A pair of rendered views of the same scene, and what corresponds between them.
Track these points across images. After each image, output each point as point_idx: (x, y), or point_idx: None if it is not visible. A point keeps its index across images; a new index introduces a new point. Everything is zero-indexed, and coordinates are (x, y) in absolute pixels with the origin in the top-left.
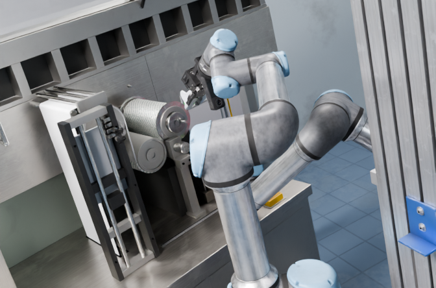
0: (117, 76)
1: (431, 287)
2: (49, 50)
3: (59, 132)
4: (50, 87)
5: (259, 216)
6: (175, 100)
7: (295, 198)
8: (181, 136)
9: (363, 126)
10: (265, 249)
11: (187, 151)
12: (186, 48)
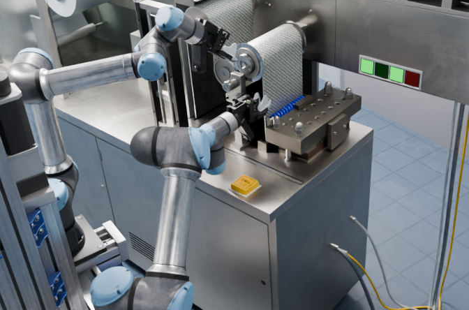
0: None
1: None
2: None
3: None
4: None
5: (218, 183)
6: (354, 56)
7: (248, 206)
8: (251, 79)
9: (165, 176)
10: (47, 153)
11: (227, 91)
12: (387, 14)
